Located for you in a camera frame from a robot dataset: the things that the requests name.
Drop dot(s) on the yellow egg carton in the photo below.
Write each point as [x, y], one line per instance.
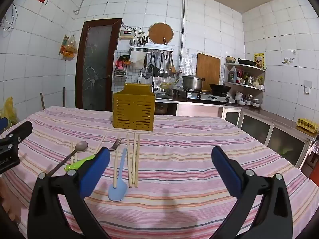
[307, 125]

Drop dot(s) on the yellow perforated utensil holder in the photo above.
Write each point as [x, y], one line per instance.
[133, 112]

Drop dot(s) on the wall controller box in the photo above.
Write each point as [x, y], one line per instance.
[127, 34]

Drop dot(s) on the white soap bottle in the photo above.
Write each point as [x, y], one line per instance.
[140, 78]

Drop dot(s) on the dark wooden glass door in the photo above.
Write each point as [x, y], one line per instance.
[97, 67]

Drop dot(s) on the metal cutlery cup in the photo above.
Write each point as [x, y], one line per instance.
[141, 41]

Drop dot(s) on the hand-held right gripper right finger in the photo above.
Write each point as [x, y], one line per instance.
[225, 171]

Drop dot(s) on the light blue silicone spoon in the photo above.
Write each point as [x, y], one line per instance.
[119, 189]

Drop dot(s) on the hanging bag with orange contents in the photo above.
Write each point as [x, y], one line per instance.
[69, 48]

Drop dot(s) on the large oil bottle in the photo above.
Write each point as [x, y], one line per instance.
[232, 76]

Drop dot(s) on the yellow plastic bag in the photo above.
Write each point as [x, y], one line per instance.
[8, 110]

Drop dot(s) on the corner wall shelf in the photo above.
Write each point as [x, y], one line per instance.
[245, 66]

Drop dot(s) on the metal wall rack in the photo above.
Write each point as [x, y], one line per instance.
[152, 47]

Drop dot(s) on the round wooden board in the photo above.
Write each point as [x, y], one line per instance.
[159, 32]

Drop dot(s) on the rectangular wooden cutting board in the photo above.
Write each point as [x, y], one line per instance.
[208, 67]

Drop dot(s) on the white hanging cloth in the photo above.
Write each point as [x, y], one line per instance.
[137, 57]

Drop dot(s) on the white wall socket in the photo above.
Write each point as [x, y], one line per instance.
[307, 87]

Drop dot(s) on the black wok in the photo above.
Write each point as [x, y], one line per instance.
[220, 88]

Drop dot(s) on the kitchen counter cabinets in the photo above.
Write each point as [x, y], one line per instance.
[261, 127]

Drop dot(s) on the pink striped tablecloth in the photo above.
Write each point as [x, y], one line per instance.
[174, 159]

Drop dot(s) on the steel gas stove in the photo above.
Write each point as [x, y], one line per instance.
[211, 98]

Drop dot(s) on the ceramic bowl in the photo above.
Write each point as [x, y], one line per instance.
[231, 59]

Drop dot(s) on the red and orange hanging items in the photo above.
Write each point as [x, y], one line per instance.
[122, 62]

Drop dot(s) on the tall wooden stick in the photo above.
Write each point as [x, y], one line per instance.
[64, 97]

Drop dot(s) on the wooden chopstick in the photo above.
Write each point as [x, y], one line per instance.
[101, 142]
[129, 159]
[115, 169]
[72, 148]
[137, 159]
[134, 149]

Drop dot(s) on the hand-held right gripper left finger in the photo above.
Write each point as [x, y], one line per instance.
[96, 169]

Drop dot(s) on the black frying pan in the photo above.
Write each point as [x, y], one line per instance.
[246, 62]

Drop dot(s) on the grey wall pipe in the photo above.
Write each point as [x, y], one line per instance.
[184, 17]

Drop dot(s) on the steel cooking pot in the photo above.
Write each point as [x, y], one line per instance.
[192, 82]

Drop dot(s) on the wall hooks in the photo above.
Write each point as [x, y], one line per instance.
[289, 59]

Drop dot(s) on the short wooden stick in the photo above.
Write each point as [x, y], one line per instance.
[42, 100]

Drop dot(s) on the yellow wall poster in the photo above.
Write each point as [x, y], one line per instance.
[259, 60]

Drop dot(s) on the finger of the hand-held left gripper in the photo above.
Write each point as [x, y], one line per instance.
[21, 130]
[3, 124]

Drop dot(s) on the row of hanging kitchen utensils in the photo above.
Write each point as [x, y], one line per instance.
[162, 64]

